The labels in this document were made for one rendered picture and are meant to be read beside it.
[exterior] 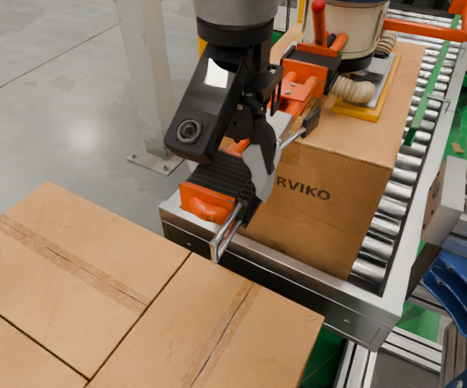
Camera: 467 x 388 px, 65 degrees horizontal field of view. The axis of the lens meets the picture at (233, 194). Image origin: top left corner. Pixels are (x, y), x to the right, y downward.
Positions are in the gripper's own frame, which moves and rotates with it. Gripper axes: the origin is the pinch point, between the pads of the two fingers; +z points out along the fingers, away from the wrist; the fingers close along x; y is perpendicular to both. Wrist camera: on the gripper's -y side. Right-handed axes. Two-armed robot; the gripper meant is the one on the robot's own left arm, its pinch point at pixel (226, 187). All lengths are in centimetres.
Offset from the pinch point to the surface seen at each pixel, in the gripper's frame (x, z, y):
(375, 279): -27, 54, 35
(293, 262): -6, 47, 26
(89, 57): 227, 108, 190
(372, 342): -31, 63, 22
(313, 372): -21, 108, 26
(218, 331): 5, 54, 4
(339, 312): -21, 57, 23
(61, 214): 66, 54, 16
